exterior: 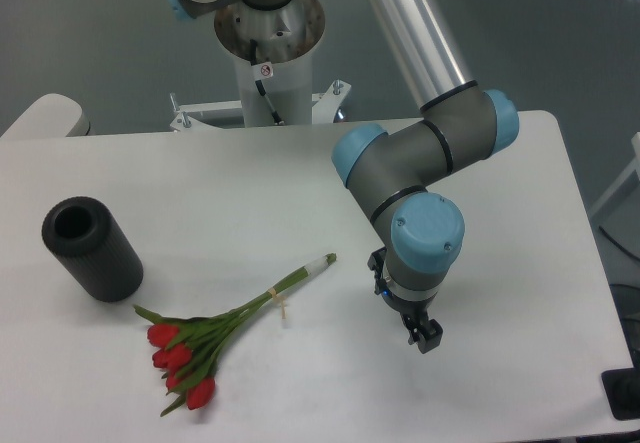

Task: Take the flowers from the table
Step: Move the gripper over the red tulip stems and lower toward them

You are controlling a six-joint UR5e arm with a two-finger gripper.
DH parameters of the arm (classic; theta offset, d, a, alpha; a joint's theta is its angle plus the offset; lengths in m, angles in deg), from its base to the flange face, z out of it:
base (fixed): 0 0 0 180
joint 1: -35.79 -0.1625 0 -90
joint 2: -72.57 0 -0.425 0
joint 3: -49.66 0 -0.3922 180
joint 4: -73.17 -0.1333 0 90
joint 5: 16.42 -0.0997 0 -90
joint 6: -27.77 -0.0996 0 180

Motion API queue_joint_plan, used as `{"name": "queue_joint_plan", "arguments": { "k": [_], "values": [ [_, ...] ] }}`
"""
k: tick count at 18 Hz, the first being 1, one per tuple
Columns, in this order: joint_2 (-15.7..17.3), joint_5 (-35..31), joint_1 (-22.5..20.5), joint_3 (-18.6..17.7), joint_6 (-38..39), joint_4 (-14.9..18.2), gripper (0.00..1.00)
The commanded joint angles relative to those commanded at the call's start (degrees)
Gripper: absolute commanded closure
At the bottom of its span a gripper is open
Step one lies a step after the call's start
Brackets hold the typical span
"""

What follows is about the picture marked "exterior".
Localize white pedestal base frame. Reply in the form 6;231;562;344
170;79;351;131

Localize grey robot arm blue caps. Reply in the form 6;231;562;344
168;0;519;352

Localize white furniture at right edge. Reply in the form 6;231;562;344
587;133;639;220

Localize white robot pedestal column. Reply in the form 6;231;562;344
213;0;327;127

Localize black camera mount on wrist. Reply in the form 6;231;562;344
367;247;389;297

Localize black device at table edge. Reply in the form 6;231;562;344
601;368;639;421

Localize white chair armrest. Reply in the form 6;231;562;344
1;93;91;141

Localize red tulip bouquet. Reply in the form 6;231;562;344
133;253;337;416

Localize black ribbed cylindrical vase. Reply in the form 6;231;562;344
41;196;144;303

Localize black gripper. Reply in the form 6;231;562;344
382;290;443;354

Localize black cable on pedestal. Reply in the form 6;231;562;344
248;38;284;126

